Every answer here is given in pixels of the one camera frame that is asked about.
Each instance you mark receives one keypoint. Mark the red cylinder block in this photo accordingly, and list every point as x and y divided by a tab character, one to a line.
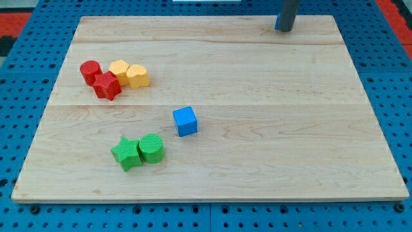
89	70

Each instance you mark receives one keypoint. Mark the blue block behind rod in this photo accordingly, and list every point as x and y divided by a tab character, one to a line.
276	26

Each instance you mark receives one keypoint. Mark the blue cube block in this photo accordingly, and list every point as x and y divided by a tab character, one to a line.
185	121

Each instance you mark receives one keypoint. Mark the green star block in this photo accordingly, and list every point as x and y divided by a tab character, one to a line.
126	153

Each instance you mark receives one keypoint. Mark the red star block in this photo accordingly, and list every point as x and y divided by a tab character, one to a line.
106	85

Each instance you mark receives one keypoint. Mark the green cylinder block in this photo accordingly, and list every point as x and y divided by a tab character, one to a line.
152	148

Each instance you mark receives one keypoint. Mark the yellow hexagon block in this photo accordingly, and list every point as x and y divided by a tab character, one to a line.
119	69

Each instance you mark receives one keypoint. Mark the yellow heart block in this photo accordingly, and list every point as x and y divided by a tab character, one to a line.
137	76

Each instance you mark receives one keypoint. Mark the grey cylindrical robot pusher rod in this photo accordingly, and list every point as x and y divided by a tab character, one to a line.
288	14

